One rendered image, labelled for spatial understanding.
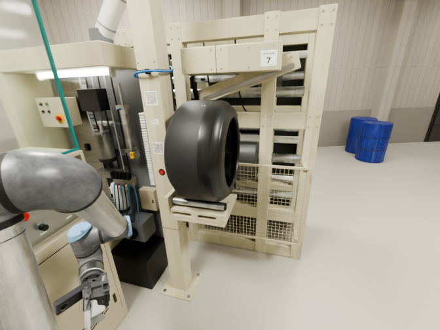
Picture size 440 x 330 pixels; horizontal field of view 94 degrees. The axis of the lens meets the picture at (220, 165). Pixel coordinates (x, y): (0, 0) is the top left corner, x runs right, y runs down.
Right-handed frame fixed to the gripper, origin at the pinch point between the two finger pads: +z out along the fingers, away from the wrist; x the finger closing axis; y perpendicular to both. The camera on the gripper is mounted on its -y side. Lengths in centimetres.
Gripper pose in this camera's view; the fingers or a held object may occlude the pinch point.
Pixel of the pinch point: (86, 328)
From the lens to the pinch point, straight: 91.8
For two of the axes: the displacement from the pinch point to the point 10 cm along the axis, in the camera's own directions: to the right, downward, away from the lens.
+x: -1.7, 9.5, 2.5
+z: 5.3, 3.0, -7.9
